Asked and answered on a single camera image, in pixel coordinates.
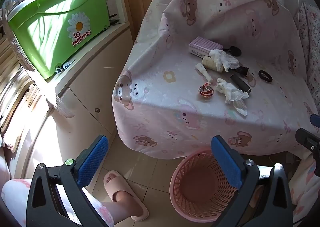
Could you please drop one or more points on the white cabinet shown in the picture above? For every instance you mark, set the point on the white cabinet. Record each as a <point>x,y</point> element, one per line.
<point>85,96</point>

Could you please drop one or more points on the dark grey foam cylinder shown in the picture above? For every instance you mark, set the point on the dark grey foam cylinder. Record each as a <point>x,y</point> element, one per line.
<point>240,83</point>

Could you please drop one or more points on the blue face mask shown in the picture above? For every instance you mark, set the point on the blue face mask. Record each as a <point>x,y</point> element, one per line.
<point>62,68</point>

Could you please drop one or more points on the wooden slatted rack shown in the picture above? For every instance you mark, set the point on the wooden slatted rack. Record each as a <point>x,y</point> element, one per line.
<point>15,79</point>

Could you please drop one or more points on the black plastic spoon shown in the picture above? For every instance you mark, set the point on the black plastic spoon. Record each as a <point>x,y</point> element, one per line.
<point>235,50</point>

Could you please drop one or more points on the cream thread spool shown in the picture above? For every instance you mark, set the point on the cream thread spool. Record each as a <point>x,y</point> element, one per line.
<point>210,63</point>

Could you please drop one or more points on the pink plastic basket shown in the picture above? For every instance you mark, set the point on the pink plastic basket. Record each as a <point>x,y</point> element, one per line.
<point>200,187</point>

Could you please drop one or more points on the patterned quilt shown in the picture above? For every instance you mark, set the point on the patterned quilt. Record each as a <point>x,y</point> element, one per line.
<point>311,41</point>

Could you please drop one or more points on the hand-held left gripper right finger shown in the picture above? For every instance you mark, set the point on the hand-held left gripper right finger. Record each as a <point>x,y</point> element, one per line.
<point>226,162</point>

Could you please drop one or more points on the white tissue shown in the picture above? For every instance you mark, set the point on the white tissue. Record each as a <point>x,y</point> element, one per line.
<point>221,58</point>
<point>230,91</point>

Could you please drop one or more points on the person's right leg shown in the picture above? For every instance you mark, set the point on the person's right leg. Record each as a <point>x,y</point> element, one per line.
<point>307,192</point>

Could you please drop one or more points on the red white round wrapper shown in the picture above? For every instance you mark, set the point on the red white round wrapper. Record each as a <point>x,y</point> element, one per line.
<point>206,90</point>

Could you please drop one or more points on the pink slipper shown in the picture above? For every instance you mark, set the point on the pink slipper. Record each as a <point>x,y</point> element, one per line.
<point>120,192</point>

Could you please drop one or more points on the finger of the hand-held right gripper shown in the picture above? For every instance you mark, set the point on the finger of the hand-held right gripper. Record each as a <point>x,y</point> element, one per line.
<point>306,139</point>
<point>315,120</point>

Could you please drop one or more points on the person's leg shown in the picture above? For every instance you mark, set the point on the person's leg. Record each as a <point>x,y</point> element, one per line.
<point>307,192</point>
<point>15,197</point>

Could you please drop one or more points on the pink printed bedsheet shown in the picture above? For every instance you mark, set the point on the pink printed bedsheet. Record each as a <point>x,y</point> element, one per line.
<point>175,106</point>

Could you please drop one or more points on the pink checked tissue pack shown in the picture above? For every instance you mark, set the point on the pink checked tissue pack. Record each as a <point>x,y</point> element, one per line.
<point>202,45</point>

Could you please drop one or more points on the person's left leg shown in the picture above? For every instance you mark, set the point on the person's left leg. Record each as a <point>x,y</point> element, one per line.
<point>15,197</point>

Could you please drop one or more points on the small white tube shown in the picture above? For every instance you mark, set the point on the small white tube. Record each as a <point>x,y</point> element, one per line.
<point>203,73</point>

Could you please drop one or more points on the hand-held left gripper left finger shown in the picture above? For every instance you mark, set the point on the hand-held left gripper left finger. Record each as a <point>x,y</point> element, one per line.
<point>93,159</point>

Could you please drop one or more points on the green plastic storage box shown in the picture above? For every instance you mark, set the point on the green plastic storage box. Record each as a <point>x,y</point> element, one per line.
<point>50,29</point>

